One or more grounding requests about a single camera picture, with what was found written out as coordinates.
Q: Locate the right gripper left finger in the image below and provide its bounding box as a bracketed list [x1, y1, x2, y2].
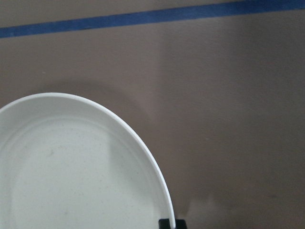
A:
[159, 219, 170, 229]

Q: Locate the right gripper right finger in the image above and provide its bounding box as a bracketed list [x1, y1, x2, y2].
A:
[176, 219, 187, 229]

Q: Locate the beige round plate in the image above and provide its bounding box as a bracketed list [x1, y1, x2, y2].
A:
[0, 93, 176, 229]

